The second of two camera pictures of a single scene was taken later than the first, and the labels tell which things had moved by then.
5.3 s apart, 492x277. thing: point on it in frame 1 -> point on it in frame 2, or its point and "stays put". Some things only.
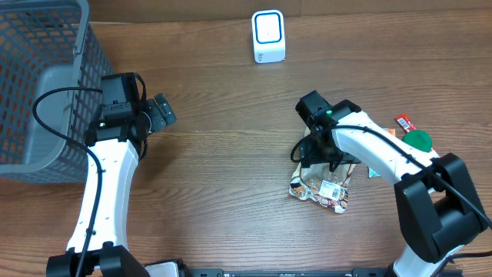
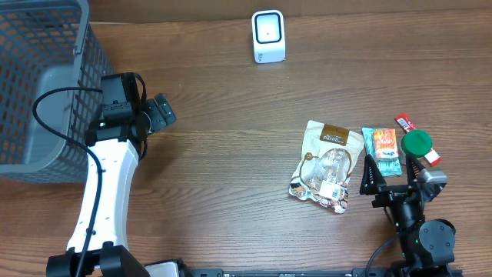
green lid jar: [420, 139] stays put
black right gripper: [311, 150] -> [397, 195]
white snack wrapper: [318, 183] stays put
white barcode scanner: [268, 36] stays put
